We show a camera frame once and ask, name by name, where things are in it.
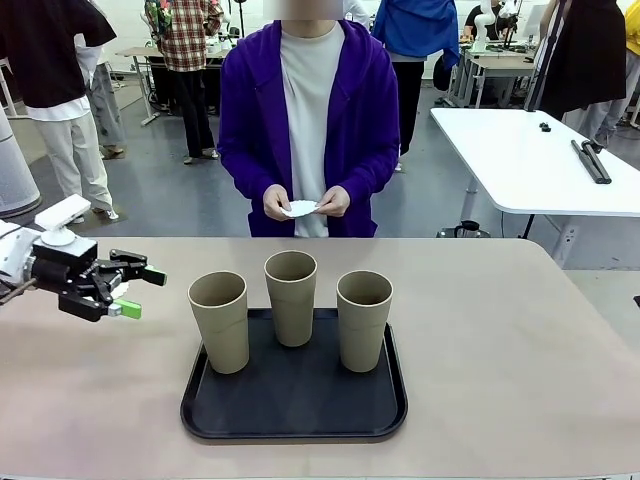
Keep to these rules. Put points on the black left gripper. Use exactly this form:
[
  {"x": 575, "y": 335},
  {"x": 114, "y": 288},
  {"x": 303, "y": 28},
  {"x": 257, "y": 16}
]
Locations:
[{"x": 60, "y": 272}]

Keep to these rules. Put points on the tall beige cup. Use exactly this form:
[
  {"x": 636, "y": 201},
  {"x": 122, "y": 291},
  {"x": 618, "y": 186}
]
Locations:
[
  {"x": 220, "y": 340},
  {"x": 290, "y": 315},
  {"x": 364, "y": 340}
]

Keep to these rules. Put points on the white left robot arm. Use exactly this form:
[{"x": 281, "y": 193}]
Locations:
[{"x": 11, "y": 255}]

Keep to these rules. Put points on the person's right forearm purple sleeve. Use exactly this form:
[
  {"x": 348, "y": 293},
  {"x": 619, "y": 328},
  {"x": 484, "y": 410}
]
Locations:
[{"x": 245, "y": 180}]

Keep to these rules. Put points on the small white robot arm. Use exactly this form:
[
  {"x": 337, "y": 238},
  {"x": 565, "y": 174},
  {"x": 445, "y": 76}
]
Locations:
[{"x": 484, "y": 30}]

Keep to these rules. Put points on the person's left forearm purple sleeve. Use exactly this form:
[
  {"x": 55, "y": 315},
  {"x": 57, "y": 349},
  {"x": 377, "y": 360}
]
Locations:
[{"x": 372, "y": 175}]

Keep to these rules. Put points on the person's right hand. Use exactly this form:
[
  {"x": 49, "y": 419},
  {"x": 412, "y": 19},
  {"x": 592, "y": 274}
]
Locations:
[{"x": 276, "y": 202}]

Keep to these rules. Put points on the person's left hand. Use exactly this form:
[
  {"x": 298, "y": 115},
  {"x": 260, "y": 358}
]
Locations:
[{"x": 336, "y": 201}]

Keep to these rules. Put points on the white cylindrical appliance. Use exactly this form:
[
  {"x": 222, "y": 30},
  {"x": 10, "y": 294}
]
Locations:
[{"x": 15, "y": 170}]

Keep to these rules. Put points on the person in grey trousers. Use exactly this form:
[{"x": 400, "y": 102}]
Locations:
[{"x": 107, "y": 100}]

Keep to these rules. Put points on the black plastic tray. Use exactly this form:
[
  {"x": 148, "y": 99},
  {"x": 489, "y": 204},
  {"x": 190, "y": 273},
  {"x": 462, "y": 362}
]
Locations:
[{"x": 300, "y": 400}]

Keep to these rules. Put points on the person in black top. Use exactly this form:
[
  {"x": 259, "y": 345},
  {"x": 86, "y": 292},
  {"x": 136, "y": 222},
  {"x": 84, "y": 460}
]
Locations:
[{"x": 50, "y": 60}]

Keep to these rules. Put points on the person in plaid shirt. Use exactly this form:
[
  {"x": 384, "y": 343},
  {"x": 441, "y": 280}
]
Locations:
[{"x": 185, "y": 45}]

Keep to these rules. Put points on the person in purple jacket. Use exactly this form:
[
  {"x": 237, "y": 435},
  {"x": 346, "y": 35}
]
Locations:
[{"x": 310, "y": 100}]

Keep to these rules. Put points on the black kettle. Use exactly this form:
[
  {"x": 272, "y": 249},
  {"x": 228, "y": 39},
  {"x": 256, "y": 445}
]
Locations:
[{"x": 470, "y": 230}]

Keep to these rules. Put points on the person in blue jacket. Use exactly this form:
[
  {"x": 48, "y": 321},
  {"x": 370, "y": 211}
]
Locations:
[{"x": 415, "y": 30}]

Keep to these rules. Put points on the white rounded table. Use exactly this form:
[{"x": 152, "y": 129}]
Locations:
[{"x": 525, "y": 170}]

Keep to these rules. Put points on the grey desk with equipment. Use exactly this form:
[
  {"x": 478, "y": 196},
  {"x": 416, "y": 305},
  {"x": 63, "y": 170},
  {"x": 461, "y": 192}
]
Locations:
[{"x": 500, "y": 67}]

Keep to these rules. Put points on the seated person in black shirt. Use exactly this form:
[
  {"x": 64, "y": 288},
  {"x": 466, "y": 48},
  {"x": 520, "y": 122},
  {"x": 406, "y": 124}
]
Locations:
[{"x": 475, "y": 20}]

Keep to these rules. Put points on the black stand pole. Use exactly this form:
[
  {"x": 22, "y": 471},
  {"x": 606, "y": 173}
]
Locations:
[{"x": 532, "y": 100}]

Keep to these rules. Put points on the small black object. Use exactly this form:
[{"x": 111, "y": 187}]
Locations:
[{"x": 544, "y": 126}]

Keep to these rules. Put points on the black folded tripod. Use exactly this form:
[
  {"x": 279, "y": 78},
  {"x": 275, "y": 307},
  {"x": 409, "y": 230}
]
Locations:
[{"x": 595, "y": 167}]

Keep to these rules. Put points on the person in black cloak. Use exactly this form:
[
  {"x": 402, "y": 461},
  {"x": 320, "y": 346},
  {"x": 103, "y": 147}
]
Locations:
[{"x": 585, "y": 60}]

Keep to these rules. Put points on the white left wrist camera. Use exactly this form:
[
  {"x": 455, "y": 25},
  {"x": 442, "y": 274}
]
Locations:
[{"x": 62, "y": 212}]

